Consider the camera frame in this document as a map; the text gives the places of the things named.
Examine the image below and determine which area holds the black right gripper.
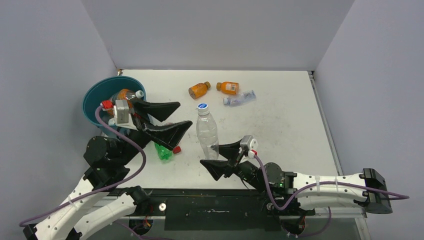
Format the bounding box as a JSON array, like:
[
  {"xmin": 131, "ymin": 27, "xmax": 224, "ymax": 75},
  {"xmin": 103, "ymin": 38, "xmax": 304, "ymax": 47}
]
[{"xmin": 201, "ymin": 140, "xmax": 267, "ymax": 192}]

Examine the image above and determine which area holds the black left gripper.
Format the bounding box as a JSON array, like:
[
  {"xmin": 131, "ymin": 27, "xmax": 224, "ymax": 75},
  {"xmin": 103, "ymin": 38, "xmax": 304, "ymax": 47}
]
[{"xmin": 117, "ymin": 99, "xmax": 193, "ymax": 165}]

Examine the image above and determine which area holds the clear bottle blue cap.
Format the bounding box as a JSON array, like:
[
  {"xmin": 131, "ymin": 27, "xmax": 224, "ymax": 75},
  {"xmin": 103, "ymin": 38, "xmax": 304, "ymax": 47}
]
[{"xmin": 196, "ymin": 103, "xmax": 219, "ymax": 160}]

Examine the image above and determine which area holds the large orange label bottle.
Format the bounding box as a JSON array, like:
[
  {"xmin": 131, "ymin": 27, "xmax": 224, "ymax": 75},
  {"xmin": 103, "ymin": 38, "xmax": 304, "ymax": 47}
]
[{"xmin": 102, "ymin": 88, "xmax": 145, "ymax": 116}]

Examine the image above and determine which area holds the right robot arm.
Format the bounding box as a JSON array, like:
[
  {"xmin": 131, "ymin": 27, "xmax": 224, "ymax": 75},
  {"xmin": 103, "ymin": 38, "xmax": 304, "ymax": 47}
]
[{"xmin": 200, "ymin": 135, "xmax": 393, "ymax": 214}]

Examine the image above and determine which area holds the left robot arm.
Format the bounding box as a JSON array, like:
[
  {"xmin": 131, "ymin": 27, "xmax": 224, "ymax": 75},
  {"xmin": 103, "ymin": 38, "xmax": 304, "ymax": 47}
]
[{"xmin": 19, "ymin": 99, "xmax": 192, "ymax": 240}]

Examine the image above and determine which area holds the teal plastic bin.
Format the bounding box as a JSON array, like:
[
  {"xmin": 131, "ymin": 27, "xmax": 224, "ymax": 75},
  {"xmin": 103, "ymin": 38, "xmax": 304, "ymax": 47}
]
[{"xmin": 82, "ymin": 75, "xmax": 146, "ymax": 138}]

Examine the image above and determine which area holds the red cap small bottle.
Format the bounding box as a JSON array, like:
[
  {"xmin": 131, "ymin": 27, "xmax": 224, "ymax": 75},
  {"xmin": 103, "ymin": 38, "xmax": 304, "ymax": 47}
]
[{"xmin": 172, "ymin": 146, "xmax": 182, "ymax": 155}]

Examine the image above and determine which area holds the green plastic bottle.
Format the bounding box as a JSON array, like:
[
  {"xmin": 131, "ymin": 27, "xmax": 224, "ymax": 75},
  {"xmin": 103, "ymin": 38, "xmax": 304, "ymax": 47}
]
[{"xmin": 154, "ymin": 142, "xmax": 173, "ymax": 161}]

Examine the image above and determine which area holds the small orange juice bottle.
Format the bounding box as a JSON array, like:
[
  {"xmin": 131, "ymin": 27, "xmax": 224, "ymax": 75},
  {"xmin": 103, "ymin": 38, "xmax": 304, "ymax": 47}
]
[{"xmin": 188, "ymin": 81, "xmax": 211, "ymax": 100}]

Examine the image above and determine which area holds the crushed clear water bottle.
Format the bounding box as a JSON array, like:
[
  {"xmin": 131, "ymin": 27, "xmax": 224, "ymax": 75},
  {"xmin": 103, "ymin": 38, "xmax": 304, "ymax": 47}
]
[{"xmin": 222, "ymin": 90, "xmax": 257, "ymax": 107}]

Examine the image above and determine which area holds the orange bottle with barcode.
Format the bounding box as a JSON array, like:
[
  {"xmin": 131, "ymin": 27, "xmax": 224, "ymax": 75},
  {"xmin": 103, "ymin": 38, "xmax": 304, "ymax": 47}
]
[{"xmin": 216, "ymin": 81, "xmax": 240, "ymax": 95}]

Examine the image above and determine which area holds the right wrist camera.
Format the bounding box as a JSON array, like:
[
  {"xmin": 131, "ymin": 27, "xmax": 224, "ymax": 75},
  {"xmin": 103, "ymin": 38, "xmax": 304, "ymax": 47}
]
[{"xmin": 240, "ymin": 135, "xmax": 259, "ymax": 159}]

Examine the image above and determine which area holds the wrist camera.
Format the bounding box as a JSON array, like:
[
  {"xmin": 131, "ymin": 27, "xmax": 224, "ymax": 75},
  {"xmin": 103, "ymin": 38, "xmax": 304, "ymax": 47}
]
[
  {"xmin": 113, "ymin": 99, "xmax": 130, "ymax": 126},
  {"xmin": 240, "ymin": 135, "xmax": 259, "ymax": 159}
]

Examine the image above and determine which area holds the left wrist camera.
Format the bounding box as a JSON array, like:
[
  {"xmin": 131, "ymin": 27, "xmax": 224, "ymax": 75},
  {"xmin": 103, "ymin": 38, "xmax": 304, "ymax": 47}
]
[{"xmin": 113, "ymin": 99, "xmax": 130, "ymax": 126}]

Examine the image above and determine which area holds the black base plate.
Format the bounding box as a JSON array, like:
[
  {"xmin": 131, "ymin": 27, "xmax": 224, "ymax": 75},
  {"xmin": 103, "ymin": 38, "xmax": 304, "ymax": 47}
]
[{"xmin": 99, "ymin": 187, "xmax": 335, "ymax": 232}]

